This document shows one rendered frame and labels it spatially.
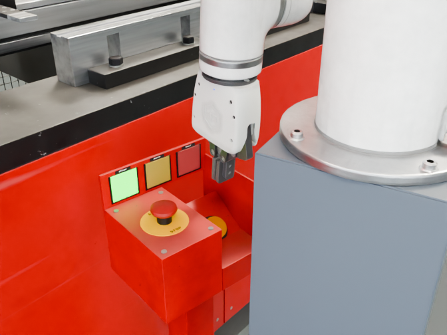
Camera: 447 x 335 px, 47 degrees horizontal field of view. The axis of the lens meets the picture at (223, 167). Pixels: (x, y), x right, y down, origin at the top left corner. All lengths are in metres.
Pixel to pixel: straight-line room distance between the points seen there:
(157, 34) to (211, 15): 0.50
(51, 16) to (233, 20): 0.72
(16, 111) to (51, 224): 0.20
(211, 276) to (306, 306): 0.26
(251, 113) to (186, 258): 0.22
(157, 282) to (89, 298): 0.36
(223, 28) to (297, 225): 0.26
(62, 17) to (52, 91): 0.32
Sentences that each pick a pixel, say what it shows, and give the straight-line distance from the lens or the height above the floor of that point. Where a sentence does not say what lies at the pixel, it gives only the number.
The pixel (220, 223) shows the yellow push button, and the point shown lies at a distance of 0.85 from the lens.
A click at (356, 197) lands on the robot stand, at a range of 0.46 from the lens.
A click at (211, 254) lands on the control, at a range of 0.76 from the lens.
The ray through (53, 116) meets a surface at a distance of 0.91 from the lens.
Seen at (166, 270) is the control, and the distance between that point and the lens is 0.72.
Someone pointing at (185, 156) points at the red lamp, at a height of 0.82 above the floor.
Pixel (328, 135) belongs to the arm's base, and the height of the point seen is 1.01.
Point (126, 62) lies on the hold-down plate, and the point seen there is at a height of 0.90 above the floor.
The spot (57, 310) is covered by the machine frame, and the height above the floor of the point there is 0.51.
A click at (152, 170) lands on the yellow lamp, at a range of 0.83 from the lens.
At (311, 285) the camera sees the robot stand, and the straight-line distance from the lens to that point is 0.54.
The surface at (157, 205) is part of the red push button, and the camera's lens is 0.76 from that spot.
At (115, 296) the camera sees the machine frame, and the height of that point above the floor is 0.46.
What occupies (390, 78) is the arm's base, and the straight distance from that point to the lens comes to 0.45.
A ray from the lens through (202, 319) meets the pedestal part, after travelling 0.92.
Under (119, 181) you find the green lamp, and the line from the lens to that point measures 0.80.
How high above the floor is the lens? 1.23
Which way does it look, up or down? 30 degrees down
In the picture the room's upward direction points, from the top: straight up
